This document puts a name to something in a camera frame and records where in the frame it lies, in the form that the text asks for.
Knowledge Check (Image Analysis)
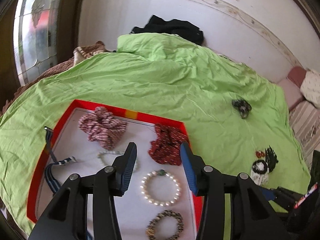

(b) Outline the white dotted fabric scrunchie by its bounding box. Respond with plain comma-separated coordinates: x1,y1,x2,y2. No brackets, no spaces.
250,168,269,186

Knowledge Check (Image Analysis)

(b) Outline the white pearl bracelet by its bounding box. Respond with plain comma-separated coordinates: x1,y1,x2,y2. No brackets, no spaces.
140,169,182,207

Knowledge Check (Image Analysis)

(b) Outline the black hair claw clip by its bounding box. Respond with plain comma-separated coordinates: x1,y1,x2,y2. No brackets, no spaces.
265,146,279,173

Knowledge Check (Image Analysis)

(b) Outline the dark red dotted scrunchie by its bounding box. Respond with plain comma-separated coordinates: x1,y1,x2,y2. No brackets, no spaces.
148,124,188,166

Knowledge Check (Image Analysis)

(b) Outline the pink checked scrunchie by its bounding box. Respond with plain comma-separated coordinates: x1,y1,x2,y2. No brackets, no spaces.
78,107,127,151

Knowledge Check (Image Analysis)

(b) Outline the red and white tray box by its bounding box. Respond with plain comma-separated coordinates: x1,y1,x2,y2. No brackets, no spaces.
27,100,202,239

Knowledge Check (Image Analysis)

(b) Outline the lime green bed sheet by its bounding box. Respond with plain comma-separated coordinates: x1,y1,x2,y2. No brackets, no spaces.
1,33,310,234

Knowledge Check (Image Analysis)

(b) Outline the dark grey scrunchie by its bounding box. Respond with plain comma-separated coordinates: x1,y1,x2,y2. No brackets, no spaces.
232,99,252,119

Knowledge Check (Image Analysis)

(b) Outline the pink pillow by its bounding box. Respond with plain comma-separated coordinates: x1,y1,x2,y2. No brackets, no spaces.
277,66,306,111

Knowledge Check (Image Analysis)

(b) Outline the brown knitted blanket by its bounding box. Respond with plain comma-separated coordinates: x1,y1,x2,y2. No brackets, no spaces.
1,41,108,116

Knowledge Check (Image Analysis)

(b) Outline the black garment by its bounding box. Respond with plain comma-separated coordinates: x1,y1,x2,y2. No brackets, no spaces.
130,15,204,46

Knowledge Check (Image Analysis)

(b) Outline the stained glass window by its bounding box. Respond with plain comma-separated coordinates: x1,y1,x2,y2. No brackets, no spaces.
13,0,61,86

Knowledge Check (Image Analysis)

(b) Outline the pale green bead bracelet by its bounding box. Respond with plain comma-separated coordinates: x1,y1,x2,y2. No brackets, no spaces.
97,149,140,173

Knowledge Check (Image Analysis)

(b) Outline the red white striped cable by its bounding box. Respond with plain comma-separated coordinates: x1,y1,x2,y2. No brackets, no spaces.
293,182,318,209

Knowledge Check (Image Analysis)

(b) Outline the leopard pattern bracelet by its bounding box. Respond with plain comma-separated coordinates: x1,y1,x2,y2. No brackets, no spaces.
145,209,185,240

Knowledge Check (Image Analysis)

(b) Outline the blue striped strap watch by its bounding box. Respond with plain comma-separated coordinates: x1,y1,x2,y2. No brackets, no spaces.
44,126,77,194

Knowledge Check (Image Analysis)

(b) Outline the brown wooden door frame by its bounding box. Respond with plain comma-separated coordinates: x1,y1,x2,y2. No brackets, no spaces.
56,0,83,63

